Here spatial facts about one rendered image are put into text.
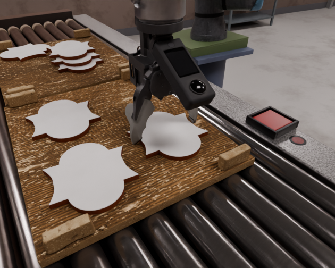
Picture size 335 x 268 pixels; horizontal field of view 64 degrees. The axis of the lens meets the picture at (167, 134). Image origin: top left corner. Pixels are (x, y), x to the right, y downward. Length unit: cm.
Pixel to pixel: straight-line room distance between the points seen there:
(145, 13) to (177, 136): 21
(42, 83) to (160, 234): 52
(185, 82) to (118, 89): 32
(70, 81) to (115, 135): 28
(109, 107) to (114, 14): 376
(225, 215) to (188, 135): 16
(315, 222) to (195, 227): 17
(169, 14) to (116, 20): 397
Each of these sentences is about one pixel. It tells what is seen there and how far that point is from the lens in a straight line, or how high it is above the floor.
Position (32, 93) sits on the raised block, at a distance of 67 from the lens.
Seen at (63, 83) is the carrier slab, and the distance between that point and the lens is 75.
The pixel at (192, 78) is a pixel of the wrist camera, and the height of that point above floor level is 108.
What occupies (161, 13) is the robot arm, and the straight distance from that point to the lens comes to 40.
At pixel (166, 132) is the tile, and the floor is 95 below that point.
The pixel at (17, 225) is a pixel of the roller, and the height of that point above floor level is 91.
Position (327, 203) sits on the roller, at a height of 91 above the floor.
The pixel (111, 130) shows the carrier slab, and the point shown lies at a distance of 53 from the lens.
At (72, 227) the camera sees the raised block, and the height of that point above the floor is 96.
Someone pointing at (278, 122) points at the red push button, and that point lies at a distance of 60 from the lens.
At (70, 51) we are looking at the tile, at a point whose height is 97.
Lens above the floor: 124
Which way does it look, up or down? 36 degrees down
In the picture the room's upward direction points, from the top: straight up
